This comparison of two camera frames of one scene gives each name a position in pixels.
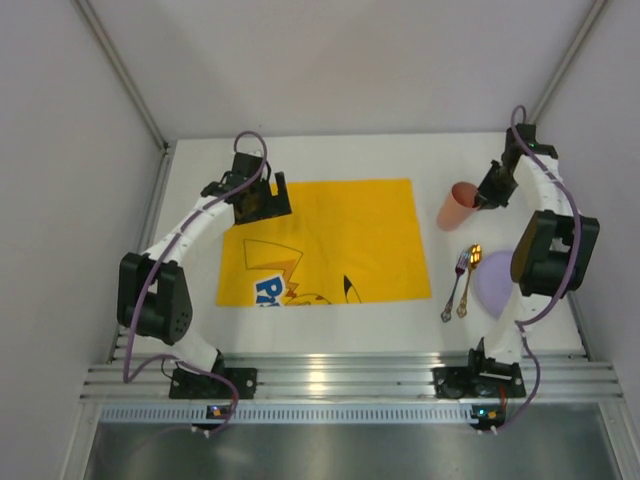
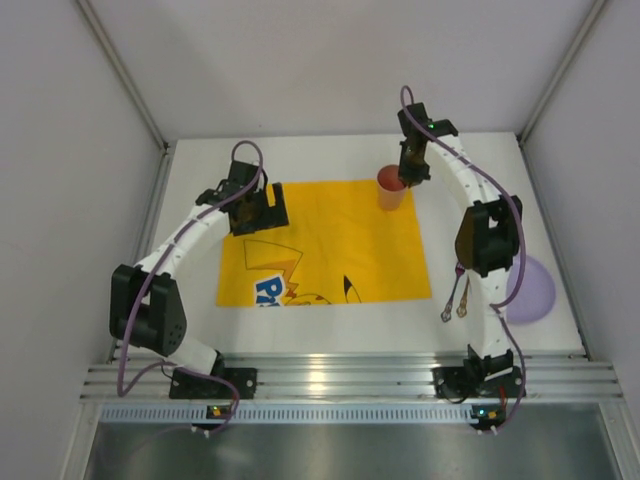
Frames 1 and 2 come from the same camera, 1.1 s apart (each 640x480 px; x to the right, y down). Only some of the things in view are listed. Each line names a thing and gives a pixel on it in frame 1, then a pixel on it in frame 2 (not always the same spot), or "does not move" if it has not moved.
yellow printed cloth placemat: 344,242 does not move
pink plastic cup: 457,207 → 391,190
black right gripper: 493,188 → 413,167
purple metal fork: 462,263 does not move
